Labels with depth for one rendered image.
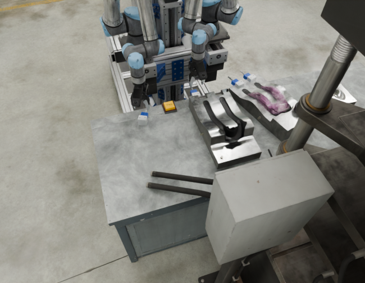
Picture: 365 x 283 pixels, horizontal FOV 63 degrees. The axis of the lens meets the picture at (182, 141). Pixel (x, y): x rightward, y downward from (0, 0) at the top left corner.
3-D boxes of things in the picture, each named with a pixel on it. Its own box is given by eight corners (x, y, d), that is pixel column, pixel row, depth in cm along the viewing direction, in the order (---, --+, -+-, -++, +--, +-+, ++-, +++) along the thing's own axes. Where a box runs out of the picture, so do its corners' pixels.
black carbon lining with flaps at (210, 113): (201, 103, 185) (201, 92, 178) (224, 98, 188) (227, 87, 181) (222, 146, 165) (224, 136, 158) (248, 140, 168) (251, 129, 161)
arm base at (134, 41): (124, 39, 197) (122, 25, 189) (146, 35, 200) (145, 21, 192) (129, 52, 188) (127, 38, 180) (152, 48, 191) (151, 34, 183)
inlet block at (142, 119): (143, 109, 191) (142, 103, 187) (151, 110, 191) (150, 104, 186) (138, 124, 183) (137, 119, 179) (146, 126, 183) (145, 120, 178)
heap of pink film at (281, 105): (244, 95, 192) (246, 86, 185) (264, 85, 198) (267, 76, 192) (273, 120, 179) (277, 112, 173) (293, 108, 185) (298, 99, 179)
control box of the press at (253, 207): (191, 280, 204) (209, 163, 87) (232, 265, 210) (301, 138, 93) (202, 315, 192) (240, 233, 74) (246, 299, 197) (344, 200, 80)
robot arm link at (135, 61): (140, 49, 151) (145, 59, 146) (141, 66, 160) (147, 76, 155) (124, 53, 149) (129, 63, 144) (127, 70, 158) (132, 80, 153)
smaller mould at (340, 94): (314, 92, 202) (318, 85, 197) (333, 88, 205) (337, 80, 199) (332, 113, 191) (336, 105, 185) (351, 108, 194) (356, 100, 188)
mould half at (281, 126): (227, 94, 201) (229, 81, 192) (255, 79, 210) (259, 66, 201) (282, 142, 176) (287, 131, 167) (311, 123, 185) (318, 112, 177)
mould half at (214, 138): (188, 106, 193) (189, 91, 182) (225, 98, 198) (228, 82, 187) (217, 169, 164) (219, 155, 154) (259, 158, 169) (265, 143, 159)
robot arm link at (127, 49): (141, 51, 166) (147, 63, 159) (121, 56, 163) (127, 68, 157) (139, 39, 159) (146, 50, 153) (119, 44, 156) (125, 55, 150)
